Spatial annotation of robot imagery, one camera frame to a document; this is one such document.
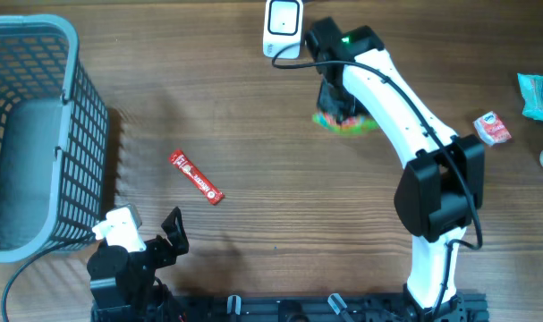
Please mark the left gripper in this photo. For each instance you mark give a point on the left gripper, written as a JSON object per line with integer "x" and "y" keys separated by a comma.
{"x": 167, "y": 255}

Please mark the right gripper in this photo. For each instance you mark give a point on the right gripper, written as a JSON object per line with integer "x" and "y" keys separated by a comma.
{"x": 325, "y": 105}

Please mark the Haribo gummy candy bag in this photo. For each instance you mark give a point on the Haribo gummy candy bag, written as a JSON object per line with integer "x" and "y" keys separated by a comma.
{"x": 356, "y": 125}

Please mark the red Nescafe stick sachet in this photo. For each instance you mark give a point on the red Nescafe stick sachet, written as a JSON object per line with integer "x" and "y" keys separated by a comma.
{"x": 192, "y": 172}

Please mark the red pocket tissue pack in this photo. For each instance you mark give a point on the red pocket tissue pack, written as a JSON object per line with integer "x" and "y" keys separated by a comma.
{"x": 491, "y": 129}

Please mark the mint green tissue pack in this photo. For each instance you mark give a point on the mint green tissue pack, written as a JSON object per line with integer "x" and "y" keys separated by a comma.
{"x": 531, "y": 88}

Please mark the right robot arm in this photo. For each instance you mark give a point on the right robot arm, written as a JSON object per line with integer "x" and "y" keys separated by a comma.
{"x": 441, "y": 189}

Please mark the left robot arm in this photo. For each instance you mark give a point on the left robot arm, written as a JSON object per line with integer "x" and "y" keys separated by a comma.
{"x": 123, "y": 269}

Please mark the white barcode scanner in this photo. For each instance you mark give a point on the white barcode scanner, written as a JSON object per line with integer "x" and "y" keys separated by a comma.
{"x": 283, "y": 28}

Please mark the grey plastic shopping basket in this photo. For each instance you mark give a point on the grey plastic shopping basket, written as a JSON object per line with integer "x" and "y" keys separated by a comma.
{"x": 54, "y": 128}

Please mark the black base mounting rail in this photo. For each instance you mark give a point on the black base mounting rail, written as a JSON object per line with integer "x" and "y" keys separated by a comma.
{"x": 373, "y": 307}

